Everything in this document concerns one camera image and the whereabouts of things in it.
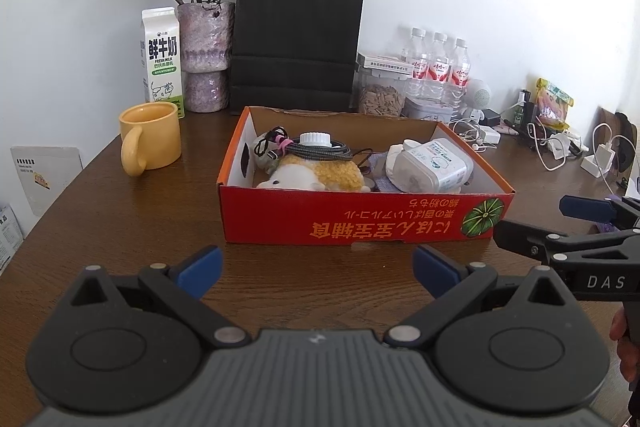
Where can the clear jar of seeds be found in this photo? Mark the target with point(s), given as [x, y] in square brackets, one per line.
[380, 97]

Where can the black paper bag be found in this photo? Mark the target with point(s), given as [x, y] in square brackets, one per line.
[297, 37]

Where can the blue brochures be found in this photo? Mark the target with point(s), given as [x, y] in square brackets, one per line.
[10, 237]

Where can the yellow snack packet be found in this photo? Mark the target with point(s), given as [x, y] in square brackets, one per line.
[554, 104]

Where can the red cardboard box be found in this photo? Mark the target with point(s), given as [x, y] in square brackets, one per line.
[350, 217]

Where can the white round robot speaker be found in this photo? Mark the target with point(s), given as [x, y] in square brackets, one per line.
[479, 97]

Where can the white green milk carton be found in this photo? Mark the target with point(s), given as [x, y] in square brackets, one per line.
[162, 62]

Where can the black upright device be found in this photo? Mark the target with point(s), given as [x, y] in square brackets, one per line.
[524, 112]

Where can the black power adapter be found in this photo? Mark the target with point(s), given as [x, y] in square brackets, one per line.
[491, 117]

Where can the printed tin box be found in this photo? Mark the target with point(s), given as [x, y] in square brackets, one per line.
[430, 111]

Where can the purple tissue pack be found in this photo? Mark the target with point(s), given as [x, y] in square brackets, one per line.
[606, 228]

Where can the plush hamster toy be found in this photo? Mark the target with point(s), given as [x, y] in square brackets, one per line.
[320, 174]

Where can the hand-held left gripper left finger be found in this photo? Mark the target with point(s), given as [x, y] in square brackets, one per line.
[202, 271]

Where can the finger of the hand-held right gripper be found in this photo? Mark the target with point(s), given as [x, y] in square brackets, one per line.
[525, 239]
[587, 208]

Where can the white earphones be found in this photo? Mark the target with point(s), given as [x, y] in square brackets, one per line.
[467, 134]

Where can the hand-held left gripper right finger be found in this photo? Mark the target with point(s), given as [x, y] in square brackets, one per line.
[435, 269]

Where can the white charger box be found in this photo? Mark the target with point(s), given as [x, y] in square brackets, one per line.
[490, 135]

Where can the yellow mug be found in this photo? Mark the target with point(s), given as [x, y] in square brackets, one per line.
[152, 137]

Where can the white wet wipes canister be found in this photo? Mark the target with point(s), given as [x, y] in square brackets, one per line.
[435, 164]

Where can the large ribbed white cap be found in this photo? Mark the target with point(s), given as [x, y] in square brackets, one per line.
[316, 140]

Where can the person's right hand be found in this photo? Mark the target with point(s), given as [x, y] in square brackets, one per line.
[631, 362]

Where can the purple speckled vase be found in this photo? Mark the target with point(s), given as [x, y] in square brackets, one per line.
[205, 52]

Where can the white wall charger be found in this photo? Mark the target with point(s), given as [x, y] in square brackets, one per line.
[600, 162]

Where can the flat white box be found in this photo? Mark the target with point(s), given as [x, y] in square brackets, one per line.
[385, 63]

